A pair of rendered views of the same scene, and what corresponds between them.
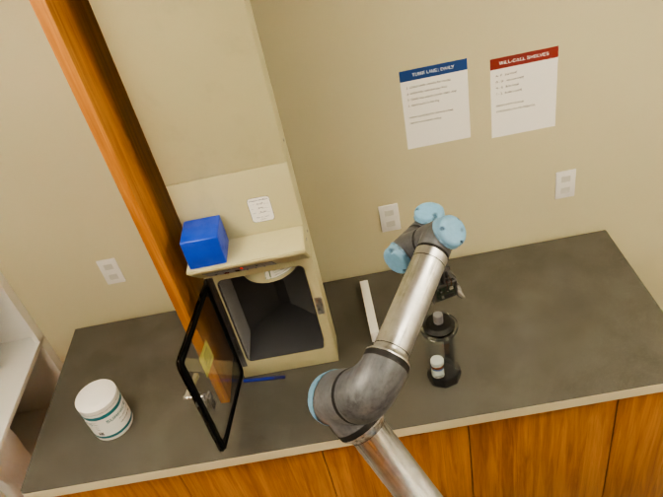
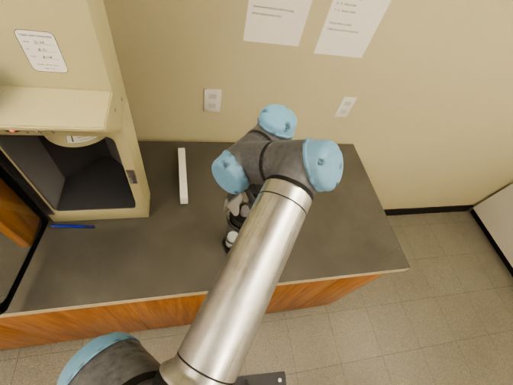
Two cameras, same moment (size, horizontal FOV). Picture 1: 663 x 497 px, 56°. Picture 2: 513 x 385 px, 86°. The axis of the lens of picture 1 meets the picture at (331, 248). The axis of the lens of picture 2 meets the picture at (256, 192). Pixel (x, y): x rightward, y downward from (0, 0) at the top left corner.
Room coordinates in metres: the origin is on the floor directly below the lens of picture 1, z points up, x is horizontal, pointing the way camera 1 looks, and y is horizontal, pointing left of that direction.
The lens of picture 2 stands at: (0.85, -0.06, 1.92)
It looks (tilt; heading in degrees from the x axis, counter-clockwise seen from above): 54 degrees down; 332
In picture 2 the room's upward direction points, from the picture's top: 18 degrees clockwise
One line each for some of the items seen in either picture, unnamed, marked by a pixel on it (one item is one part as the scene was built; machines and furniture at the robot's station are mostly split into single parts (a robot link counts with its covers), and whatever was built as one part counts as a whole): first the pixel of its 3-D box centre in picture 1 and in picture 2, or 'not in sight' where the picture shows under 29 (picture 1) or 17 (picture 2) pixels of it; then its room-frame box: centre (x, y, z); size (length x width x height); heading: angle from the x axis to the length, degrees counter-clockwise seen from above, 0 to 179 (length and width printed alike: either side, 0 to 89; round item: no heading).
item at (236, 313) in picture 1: (273, 289); (86, 147); (1.54, 0.21, 1.19); 0.26 x 0.24 x 0.35; 86
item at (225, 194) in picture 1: (263, 257); (72, 114); (1.54, 0.21, 1.33); 0.32 x 0.25 x 0.77; 86
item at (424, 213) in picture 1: (429, 227); (272, 135); (1.23, -0.25, 1.54); 0.09 x 0.08 x 0.11; 131
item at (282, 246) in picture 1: (250, 261); (29, 124); (1.36, 0.22, 1.46); 0.32 x 0.12 x 0.10; 86
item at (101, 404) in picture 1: (105, 409); not in sight; (1.36, 0.82, 1.02); 0.13 x 0.13 x 0.15
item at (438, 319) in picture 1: (438, 321); (244, 213); (1.25, -0.25, 1.18); 0.09 x 0.09 x 0.07
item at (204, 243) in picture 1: (204, 242); not in sight; (1.37, 0.32, 1.56); 0.10 x 0.10 x 0.09; 86
